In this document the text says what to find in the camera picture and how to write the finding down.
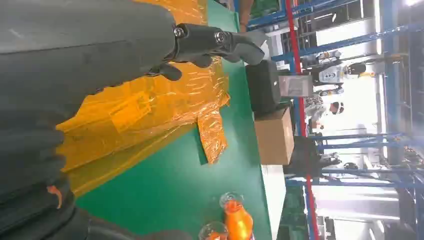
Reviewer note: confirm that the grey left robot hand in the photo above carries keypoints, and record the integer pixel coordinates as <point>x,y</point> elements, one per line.
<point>82,43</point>

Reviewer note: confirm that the orange drink bottle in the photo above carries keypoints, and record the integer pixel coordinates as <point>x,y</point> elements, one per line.
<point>236,220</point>
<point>213,233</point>

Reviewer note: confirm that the yellow plastic sheet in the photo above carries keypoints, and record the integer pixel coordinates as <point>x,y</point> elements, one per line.
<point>132,109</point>

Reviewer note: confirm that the green table mat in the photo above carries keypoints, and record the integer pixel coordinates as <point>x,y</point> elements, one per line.
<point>172,185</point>

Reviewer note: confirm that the black zip case yellow tag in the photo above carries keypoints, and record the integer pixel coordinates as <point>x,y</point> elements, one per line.
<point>263,86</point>

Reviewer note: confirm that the brown cardboard box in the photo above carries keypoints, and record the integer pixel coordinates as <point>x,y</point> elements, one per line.
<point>275,139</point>

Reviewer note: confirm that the person with headset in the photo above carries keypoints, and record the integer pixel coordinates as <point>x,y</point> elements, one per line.
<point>314,111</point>

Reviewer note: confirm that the black chair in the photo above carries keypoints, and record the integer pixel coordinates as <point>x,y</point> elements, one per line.
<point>301,155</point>

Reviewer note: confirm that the white table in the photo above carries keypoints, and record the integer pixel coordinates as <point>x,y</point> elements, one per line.
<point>273,198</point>

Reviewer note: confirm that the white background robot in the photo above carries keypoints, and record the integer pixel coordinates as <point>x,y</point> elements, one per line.
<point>331,74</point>

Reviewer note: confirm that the blue metal rack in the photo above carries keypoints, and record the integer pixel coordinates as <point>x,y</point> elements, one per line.
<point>388,49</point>

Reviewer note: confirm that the red metal post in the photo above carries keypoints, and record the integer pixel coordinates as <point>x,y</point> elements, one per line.
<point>294,43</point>

